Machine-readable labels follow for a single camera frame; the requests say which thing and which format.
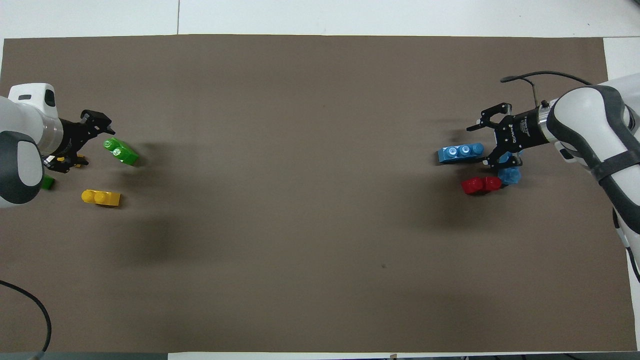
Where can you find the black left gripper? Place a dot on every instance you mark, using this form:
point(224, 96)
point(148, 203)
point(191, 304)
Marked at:
point(72, 137)

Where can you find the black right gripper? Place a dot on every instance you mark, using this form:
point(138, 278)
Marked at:
point(522, 131)

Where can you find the green two-stud toy block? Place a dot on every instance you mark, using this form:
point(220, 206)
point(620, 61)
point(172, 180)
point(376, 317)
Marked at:
point(122, 152)
point(48, 183)

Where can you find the blue three-stud toy block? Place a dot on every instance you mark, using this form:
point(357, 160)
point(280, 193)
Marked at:
point(511, 176)
point(460, 152)

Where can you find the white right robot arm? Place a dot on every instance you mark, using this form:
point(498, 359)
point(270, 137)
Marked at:
point(585, 115)

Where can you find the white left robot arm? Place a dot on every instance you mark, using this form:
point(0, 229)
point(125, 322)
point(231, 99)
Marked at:
point(20, 125)

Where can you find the yellow two-stud toy block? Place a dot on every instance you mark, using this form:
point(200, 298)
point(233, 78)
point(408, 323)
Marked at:
point(100, 198)
point(61, 159)

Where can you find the red two-stud toy block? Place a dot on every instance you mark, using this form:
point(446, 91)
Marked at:
point(477, 185)

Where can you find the brown paper table mat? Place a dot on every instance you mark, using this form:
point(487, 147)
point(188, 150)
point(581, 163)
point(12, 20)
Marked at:
point(320, 200)

